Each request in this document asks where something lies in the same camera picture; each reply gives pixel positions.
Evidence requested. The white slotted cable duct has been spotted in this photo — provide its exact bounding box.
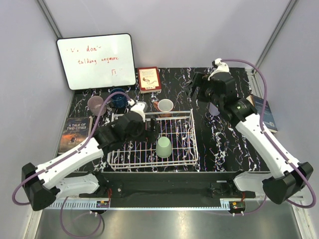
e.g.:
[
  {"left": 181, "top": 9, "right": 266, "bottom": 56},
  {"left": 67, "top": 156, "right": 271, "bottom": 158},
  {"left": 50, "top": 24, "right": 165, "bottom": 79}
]
[{"left": 46, "top": 200, "right": 110, "bottom": 210}]

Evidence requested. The black marbled table mat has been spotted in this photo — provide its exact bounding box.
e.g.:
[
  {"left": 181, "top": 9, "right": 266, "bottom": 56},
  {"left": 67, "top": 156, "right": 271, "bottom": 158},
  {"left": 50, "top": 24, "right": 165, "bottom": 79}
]
[{"left": 66, "top": 68, "right": 268, "bottom": 172}]

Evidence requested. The blue paperback book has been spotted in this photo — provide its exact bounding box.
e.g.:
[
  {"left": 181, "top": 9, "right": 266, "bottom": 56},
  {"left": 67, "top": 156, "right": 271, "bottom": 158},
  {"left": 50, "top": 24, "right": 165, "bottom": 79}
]
[{"left": 246, "top": 95, "right": 278, "bottom": 133}]

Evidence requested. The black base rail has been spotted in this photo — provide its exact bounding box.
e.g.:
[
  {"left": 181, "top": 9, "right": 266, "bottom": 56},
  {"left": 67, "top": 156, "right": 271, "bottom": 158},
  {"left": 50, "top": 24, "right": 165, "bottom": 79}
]
[{"left": 80, "top": 172, "right": 241, "bottom": 208}]

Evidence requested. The lavender plastic cup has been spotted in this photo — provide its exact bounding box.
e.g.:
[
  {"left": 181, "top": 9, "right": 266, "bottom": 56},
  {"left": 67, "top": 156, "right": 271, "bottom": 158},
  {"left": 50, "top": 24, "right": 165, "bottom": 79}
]
[{"left": 209, "top": 103, "right": 220, "bottom": 117}]

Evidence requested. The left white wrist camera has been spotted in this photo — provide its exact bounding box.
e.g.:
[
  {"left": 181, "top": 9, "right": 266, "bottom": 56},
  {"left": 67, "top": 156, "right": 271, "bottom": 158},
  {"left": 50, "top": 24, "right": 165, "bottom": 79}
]
[{"left": 128, "top": 99, "right": 148, "bottom": 121}]

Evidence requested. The light green plastic cup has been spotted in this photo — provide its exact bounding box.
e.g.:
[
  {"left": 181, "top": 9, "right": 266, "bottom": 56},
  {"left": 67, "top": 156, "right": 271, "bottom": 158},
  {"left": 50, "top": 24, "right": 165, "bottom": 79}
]
[{"left": 156, "top": 136, "right": 172, "bottom": 158}]

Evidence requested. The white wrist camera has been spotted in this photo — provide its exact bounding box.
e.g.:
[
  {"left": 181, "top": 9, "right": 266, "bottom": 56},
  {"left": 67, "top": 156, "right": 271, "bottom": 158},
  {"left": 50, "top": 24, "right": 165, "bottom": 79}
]
[
  {"left": 207, "top": 58, "right": 229, "bottom": 81},
  {"left": 128, "top": 99, "right": 148, "bottom": 121}
]

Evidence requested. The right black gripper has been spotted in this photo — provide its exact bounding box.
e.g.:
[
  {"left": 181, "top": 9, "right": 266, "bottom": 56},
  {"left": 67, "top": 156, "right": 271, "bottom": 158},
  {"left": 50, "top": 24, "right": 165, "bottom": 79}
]
[{"left": 183, "top": 72, "right": 223, "bottom": 109}]

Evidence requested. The Tale of Two Cities book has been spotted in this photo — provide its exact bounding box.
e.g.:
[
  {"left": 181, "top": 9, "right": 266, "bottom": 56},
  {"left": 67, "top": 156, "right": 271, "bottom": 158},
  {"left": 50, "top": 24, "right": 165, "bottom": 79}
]
[{"left": 58, "top": 117, "right": 93, "bottom": 155}]

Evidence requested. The orange pink mug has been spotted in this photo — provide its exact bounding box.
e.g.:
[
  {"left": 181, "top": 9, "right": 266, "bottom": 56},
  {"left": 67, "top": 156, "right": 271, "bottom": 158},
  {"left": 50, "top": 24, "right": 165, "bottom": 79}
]
[{"left": 153, "top": 99, "right": 174, "bottom": 118}]

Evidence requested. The white dry-erase board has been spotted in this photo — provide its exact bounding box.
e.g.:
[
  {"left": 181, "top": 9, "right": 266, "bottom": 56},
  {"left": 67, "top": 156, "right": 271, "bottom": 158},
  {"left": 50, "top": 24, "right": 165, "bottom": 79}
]
[{"left": 56, "top": 33, "right": 136, "bottom": 91}]

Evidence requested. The mauve ceramic mug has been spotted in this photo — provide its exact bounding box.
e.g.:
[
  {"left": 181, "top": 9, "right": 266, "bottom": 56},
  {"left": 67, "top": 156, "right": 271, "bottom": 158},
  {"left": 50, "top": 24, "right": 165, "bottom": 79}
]
[{"left": 87, "top": 96, "right": 107, "bottom": 116}]

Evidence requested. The red and cream book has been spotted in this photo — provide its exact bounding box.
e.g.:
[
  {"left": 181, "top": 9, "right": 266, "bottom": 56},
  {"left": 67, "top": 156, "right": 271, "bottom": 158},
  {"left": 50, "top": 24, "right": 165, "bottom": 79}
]
[{"left": 138, "top": 67, "right": 161, "bottom": 94}]

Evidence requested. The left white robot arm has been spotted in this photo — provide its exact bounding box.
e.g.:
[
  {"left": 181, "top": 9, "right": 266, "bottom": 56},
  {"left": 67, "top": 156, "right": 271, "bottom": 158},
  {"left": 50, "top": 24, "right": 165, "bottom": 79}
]
[{"left": 21, "top": 112, "right": 160, "bottom": 211}]

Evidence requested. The white wire dish rack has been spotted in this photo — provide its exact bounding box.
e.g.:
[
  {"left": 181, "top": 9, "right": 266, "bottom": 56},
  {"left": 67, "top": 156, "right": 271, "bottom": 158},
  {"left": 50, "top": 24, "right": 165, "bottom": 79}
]
[{"left": 107, "top": 110, "right": 199, "bottom": 171}]

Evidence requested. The dark blue mug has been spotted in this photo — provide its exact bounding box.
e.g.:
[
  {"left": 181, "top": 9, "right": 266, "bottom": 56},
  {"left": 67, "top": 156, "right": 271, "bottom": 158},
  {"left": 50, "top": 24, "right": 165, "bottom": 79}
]
[{"left": 110, "top": 88, "right": 128, "bottom": 109}]

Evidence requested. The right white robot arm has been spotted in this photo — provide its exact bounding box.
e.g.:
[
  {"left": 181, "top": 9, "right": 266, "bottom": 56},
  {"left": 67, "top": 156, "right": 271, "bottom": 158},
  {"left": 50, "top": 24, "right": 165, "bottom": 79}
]
[{"left": 185, "top": 72, "right": 314, "bottom": 204}]

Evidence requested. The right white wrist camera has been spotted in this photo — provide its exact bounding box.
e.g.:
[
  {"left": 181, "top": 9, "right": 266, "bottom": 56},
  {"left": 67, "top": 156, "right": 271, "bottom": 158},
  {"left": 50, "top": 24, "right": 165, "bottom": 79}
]
[{"left": 207, "top": 58, "right": 229, "bottom": 81}]

